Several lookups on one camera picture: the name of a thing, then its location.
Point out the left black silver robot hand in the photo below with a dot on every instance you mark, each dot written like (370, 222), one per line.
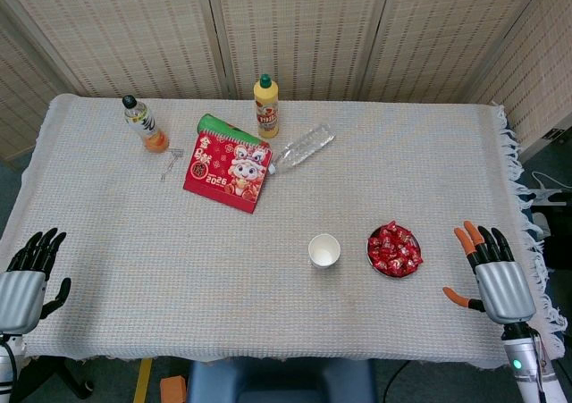
(22, 300)

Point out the right orange-tipped silver robot hand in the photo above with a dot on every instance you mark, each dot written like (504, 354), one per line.
(505, 291)

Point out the red candy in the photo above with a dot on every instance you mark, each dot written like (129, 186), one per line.
(399, 254)
(392, 227)
(394, 269)
(414, 249)
(406, 234)
(377, 243)
(412, 264)
(392, 240)
(380, 258)

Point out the round metal plate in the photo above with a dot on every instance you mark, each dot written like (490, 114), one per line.
(376, 269)

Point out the white paper cup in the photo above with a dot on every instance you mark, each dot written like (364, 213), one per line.
(324, 253)

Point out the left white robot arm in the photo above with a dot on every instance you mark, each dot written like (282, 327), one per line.
(6, 376)

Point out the black equipment case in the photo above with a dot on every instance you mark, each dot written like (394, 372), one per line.
(558, 233)

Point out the black stand leg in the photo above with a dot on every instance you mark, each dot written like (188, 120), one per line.
(73, 383)

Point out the orange foam block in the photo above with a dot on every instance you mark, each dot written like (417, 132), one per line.
(173, 389)

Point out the white waffle tablecloth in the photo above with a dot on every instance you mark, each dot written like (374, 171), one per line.
(223, 264)

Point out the orange juice bottle black cap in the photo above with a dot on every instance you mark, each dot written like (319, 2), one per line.
(149, 130)

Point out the red 2026 desk calendar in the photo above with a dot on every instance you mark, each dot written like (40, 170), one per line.
(223, 170)

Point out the clear empty plastic bottle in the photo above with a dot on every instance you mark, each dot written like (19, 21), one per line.
(304, 148)

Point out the yellow detergent bottle green cap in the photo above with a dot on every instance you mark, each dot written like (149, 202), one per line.
(266, 112)

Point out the beige woven folding screen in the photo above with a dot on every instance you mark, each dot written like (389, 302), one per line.
(313, 27)

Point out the black metal bracket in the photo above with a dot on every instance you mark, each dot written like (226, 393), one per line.
(555, 135)

